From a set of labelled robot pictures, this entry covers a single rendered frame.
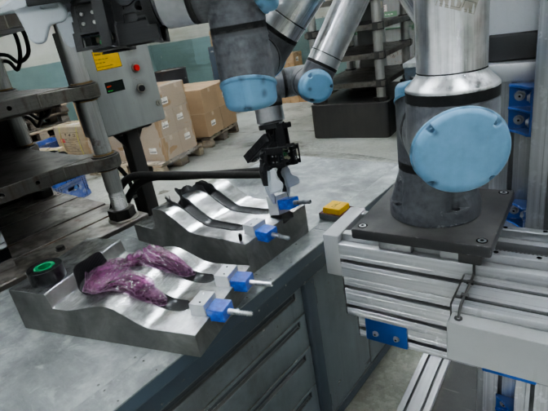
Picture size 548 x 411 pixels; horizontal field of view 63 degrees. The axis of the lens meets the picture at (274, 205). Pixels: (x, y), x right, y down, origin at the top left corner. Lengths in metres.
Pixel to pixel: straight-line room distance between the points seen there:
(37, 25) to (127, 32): 0.12
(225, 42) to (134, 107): 1.34
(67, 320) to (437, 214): 0.82
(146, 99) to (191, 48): 7.76
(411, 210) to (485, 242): 0.12
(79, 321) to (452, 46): 0.91
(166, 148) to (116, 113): 3.26
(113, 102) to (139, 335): 1.09
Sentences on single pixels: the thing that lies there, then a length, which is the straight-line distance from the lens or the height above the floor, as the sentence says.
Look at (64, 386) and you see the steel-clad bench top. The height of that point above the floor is 0.80.
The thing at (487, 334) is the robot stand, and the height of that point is 0.94.
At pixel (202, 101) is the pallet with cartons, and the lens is 5.79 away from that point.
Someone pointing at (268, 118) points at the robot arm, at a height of 1.16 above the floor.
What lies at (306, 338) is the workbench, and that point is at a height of 0.48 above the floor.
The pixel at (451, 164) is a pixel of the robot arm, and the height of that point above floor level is 1.19.
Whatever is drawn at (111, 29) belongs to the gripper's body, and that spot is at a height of 1.41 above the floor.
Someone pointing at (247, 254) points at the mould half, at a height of 0.86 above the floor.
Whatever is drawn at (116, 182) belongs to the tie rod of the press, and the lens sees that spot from 1.74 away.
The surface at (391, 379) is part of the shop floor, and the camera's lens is 1.98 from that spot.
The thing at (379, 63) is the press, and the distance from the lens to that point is 5.07.
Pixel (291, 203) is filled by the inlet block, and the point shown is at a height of 0.93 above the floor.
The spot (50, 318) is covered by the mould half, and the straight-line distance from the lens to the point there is 1.18.
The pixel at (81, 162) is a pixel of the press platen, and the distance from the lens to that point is 1.72.
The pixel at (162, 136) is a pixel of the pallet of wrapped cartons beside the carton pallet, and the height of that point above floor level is 0.42.
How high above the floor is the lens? 1.39
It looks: 22 degrees down
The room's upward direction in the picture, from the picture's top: 10 degrees counter-clockwise
